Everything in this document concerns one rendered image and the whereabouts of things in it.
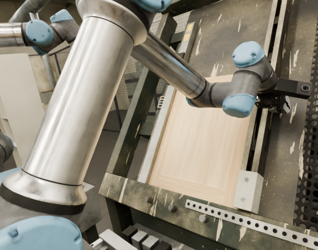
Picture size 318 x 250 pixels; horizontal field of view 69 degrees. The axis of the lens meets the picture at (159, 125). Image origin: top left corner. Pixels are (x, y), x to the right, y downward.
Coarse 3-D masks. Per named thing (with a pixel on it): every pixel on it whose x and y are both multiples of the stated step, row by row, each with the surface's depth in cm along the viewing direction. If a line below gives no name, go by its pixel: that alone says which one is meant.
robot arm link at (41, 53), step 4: (52, 28) 88; (56, 32) 88; (56, 36) 89; (60, 36) 90; (56, 40) 89; (60, 40) 91; (56, 44) 91; (36, 48) 87; (40, 48) 88; (44, 48) 85; (48, 48) 87; (52, 48) 90; (40, 52) 89; (44, 52) 89; (48, 52) 92
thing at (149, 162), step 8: (192, 32) 133; (192, 40) 133; (184, 48) 130; (184, 56) 128; (168, 88) 124; (168, 96) 122; (168, 104) 119; (160, 112) 121; (168, 112) 119; (160, 120) 118; (160, 128) 116; (152, 136) 117; (160, 136) 115; (152, 144) 115; (152, 152) 113; (152, 160) 111; (144, 168) 112; (152, 168) 111; (144, 176) 110
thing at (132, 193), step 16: (112, 176) 122; (112, 192) 117; (128, 192) 110; (144, 192) 104; (160, 192) 99; (176, 192) 94; (144, 208) 101; (160, 208) 96; (224, 208) 80; (176, 224) 88; (192, 224) 85; (208, 224) 81; (224, 224) 78; (272, 224) 69; (288, 224) 67; (224, 240) 76; (240, 240) 73; (256, 240) 70; (272, 240) 68
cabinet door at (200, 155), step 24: (168, 120) 118; (192, 120) 109; (216, 120) 100; (240, 120) 93; (168, 144) 111; (192, 144) 103; (216, 144) 96; (240, 144) 89; (168, 168) 106; (192, 168) 98; (216, 168) 91; (192, 192) 93; (216, 192) 87
